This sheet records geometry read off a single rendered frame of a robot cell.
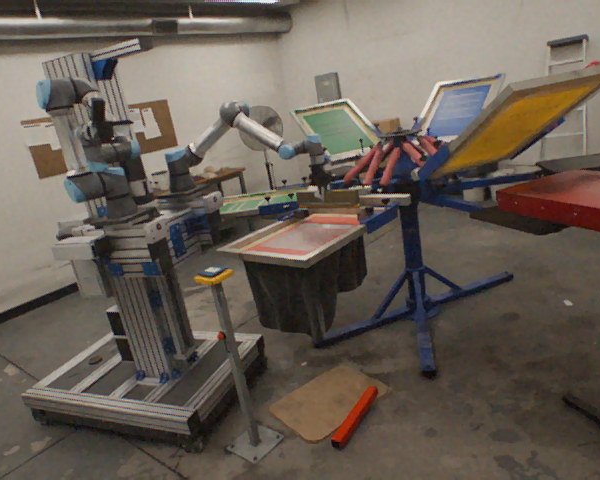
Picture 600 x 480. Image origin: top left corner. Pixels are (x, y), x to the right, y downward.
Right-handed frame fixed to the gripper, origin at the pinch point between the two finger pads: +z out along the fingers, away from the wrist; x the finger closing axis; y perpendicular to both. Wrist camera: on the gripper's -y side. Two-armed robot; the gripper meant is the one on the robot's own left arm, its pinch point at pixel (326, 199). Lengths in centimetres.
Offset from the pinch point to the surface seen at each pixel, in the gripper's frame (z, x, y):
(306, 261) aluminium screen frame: 11, 57, -29
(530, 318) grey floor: 109, -101, -74
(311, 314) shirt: 42, 48, -19
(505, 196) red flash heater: 0, -9, -91
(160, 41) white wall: -153, -193, 381
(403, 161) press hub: -3, -82, -3
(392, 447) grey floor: 109, 44, -51
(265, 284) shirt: 30, 48, 8
